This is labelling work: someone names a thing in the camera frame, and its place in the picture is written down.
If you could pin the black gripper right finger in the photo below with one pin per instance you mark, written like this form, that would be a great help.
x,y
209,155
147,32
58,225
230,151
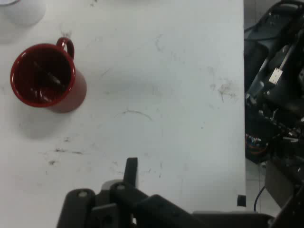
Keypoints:
x,y
232,221

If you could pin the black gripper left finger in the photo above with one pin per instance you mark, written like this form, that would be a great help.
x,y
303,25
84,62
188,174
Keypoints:
x,y
133,202

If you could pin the black table edge clip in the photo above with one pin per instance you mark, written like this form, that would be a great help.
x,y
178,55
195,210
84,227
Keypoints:
x,y
241,200

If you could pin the grey flat panel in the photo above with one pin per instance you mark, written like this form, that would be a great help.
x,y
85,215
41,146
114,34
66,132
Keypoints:
x,y
278,183

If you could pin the red ceramic mug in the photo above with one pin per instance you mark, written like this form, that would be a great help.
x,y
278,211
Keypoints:
x,y
78,95

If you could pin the black wheeled equipment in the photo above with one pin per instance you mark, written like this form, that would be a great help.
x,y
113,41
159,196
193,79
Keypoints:
x,y
273,107

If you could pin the white mug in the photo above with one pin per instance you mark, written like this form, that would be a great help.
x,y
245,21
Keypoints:
x,y
23,12

